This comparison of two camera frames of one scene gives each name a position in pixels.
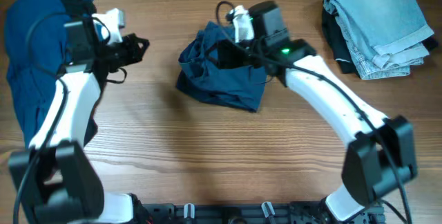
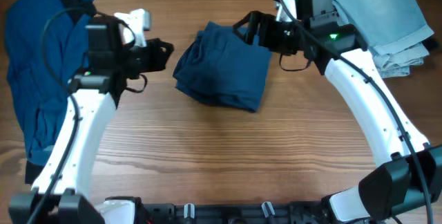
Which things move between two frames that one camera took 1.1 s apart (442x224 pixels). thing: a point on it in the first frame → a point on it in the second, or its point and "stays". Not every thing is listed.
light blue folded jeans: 385,30 stays
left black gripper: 130,42 → 157,57
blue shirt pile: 35,45 stays
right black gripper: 224,46 → 268,23
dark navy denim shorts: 199,72 stays
